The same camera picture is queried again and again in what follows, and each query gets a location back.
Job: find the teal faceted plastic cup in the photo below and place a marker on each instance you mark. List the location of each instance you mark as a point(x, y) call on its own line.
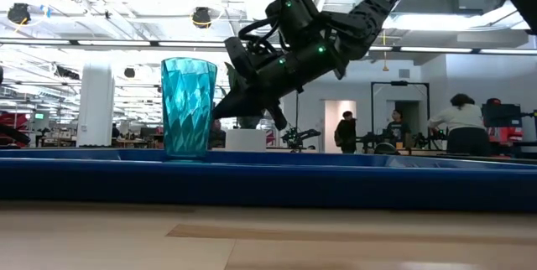
point(189, 110)

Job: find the white square pillar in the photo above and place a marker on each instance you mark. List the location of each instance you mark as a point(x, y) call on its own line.
point(95, 106)

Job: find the white plant pot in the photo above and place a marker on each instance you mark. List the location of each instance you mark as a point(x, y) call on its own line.
point(245, 141)

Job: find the black tall metal frame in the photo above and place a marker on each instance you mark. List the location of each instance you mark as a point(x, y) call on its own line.
point(372, 106)

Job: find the black computer monitor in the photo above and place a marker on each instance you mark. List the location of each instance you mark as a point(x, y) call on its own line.
point(501, 115)

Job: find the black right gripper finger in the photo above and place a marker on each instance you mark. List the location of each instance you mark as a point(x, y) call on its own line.
point(243, 104)
point(279, 118)

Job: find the blue plastic tray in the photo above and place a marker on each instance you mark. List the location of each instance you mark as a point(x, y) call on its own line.
point(268, 186)

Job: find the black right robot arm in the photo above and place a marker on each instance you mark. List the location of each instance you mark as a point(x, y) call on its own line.
point(377, 6)

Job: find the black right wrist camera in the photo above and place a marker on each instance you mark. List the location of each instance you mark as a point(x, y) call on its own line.
point(237, 56)

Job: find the black background robot arm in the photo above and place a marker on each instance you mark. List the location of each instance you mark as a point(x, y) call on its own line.
point(300, 136)

